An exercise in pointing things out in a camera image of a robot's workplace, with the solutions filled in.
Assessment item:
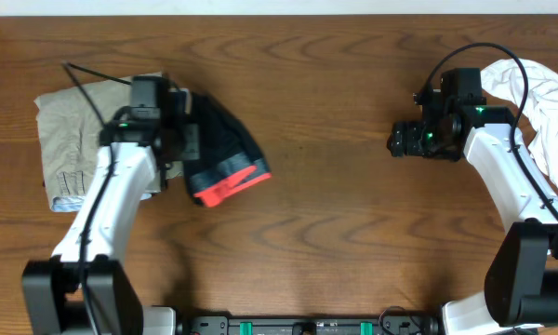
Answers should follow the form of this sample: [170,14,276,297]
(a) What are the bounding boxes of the black leggings with red waistband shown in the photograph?
[183,94,272,208]

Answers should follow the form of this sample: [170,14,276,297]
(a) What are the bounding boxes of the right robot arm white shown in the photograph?
[387,68,558,334]

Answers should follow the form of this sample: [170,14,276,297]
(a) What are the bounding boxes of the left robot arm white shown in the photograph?
[22,75,198,334]

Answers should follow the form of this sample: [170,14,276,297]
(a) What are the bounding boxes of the folded khaki pants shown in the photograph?
[33,72,185,213]

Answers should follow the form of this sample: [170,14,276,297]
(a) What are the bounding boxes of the white crumpled shirt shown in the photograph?
[481,60,558,188]

